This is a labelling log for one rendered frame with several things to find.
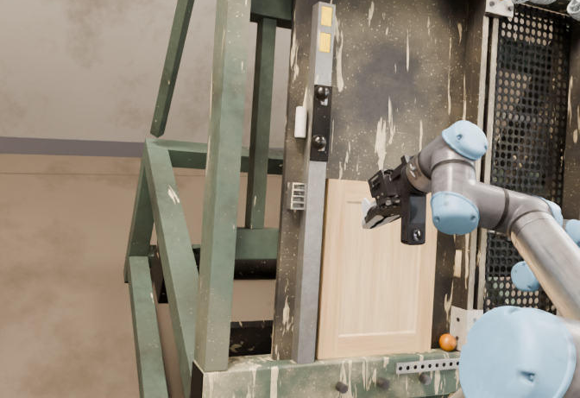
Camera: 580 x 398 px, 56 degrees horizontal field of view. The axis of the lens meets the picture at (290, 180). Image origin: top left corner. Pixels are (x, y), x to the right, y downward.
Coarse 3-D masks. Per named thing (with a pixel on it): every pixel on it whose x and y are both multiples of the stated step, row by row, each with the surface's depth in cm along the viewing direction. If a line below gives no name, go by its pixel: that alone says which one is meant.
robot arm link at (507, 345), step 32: (480, 320) 60; (512, 320) 56; (544, 320) 55; (576, 320) 58; (480, 352) 59; (512, 352) 54; (544, 352) 52; (576, 352) 53; (480, 384) 57; (512, 384) 52; (544, 384) 51; (576, 384) 52
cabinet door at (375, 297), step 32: (352, 192) 150; (352, 224) 151; (384, 224) 155; (352, 256) 151; (384, 256) 155; (416, 256) 160; (320, 288) 148; (352, 288) 151; (384, 288) 155; (416, 288) 160; (320, 320) 147; (352, 320) 151; (384, 320) 155; (416, 320) 159; (320, 352) 147; (352, 352) 151; (384, 352) 155
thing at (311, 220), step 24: (312, 24) 146; (312, 48) 145; (312, 72) 144; (312, 96) 143; (312, 168) 143; (312, 192) 143; (312, 216) 143; (312, 240) 143; (312, 264) 143; (312, 288) 143; (312, 312) 144; (312, 336) 144; (312, 360) 144
